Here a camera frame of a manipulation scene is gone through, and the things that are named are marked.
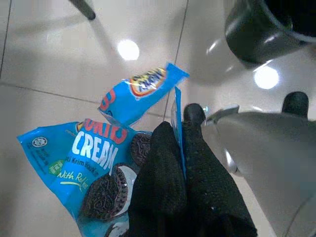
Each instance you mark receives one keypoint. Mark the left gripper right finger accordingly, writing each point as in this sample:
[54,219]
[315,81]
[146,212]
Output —
[209,192]

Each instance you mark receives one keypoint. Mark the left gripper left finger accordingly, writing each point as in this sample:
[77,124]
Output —
[160,177]

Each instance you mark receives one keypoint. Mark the black furniture leg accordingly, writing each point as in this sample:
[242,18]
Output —
[85,10]

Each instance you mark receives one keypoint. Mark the dark grey rubbish bin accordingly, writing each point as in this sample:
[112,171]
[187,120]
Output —
[251,29]

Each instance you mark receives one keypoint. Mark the blue cream cookie wrapper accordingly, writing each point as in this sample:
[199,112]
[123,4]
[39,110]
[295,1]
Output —
[93,148]

